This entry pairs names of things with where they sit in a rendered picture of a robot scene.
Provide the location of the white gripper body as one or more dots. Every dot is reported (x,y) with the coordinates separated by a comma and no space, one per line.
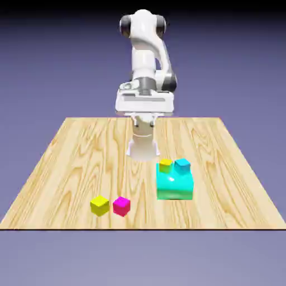
(145,105)

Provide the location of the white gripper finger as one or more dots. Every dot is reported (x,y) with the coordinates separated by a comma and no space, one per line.
(152,120)
(135,121)

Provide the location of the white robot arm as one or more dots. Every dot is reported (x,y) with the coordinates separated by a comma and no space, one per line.
(143,40)

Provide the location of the small yellow cube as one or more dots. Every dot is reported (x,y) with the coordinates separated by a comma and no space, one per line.
(165,166)
(99,205)

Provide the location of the small cyan cube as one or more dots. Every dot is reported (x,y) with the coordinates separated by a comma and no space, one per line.
(182,166)

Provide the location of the small magenta cube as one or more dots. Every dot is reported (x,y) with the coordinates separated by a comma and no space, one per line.
(121,206)

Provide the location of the large cyan box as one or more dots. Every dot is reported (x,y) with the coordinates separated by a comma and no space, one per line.
(174,186)

